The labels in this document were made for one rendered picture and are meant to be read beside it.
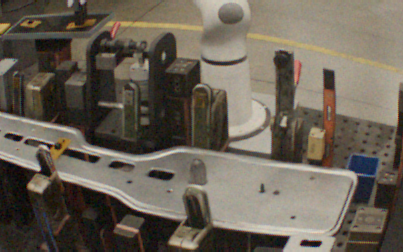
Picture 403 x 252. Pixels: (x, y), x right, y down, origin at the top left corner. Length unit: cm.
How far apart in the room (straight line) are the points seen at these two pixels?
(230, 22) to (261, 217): 59
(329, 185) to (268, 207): 14
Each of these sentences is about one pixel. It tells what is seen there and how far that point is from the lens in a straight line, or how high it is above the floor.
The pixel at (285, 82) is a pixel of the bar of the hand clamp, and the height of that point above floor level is 115.
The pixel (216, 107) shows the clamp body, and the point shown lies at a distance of 153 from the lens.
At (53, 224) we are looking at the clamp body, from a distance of 142.
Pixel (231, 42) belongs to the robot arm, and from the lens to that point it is 184.
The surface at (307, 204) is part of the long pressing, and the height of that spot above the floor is 100.
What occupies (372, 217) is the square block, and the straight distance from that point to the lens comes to 121.
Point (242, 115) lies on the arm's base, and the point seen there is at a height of 83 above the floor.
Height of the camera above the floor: 182
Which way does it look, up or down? 31 degrees down
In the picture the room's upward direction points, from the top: 4 degrees counter-clockwise
